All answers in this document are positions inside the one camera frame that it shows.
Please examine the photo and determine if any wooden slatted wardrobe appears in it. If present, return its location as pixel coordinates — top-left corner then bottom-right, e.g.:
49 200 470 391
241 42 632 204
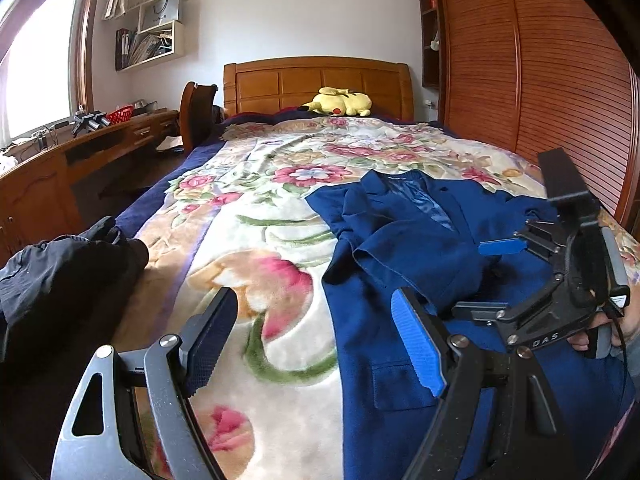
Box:
432 0 640 241

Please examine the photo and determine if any yellow plush toy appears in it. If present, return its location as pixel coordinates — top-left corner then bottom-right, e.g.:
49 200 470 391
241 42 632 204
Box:
299 87 373 118

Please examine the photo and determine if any wooden chair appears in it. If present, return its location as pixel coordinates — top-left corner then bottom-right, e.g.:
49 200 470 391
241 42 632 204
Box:
180 81 221 153

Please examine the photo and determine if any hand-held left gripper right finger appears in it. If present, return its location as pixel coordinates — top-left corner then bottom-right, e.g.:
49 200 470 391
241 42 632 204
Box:
391 287 597 480

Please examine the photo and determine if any window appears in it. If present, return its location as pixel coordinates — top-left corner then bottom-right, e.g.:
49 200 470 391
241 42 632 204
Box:
0 0 87 147

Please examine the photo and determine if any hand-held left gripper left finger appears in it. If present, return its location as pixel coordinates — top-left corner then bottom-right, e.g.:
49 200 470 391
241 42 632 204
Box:
50 287 238 480

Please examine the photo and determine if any row of books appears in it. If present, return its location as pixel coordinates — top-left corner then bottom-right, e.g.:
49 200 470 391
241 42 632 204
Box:
116 27 173 68

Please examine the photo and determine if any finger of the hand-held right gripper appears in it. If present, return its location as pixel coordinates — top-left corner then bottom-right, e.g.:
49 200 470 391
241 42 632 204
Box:
477 217 571 273
451 280 556 328

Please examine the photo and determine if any black clothes pile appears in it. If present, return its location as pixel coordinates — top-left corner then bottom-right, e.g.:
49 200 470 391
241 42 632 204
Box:
0 216 150 366

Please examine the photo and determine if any white paper bag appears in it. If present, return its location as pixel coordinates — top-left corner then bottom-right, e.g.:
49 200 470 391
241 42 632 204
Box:
139 0 181 33

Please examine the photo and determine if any blue suit jacket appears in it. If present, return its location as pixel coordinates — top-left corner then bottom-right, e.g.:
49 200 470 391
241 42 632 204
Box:
305 170 631 480

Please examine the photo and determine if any wooden desk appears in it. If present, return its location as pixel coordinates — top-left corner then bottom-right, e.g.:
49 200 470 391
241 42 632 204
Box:
0 109 181 266

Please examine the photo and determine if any floral blanket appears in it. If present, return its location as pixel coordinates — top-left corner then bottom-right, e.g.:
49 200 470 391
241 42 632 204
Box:
115 115 640 480

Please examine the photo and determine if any white wall shelf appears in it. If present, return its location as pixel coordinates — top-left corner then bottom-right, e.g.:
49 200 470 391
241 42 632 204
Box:
102 0 190 72

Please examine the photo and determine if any open wooden shelf cabinet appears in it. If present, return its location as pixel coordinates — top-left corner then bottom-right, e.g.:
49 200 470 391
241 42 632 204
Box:
416 0 443 90

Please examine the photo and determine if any wooden bed headboard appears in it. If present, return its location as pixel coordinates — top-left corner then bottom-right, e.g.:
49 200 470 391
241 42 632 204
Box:
222 56 416 122

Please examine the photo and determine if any person's right hand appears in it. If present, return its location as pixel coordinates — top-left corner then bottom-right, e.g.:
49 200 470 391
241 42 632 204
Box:
570 331 600 358

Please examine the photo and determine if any black device on desk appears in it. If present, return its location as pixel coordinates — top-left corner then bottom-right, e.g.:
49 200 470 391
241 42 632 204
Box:
72 109 110 137

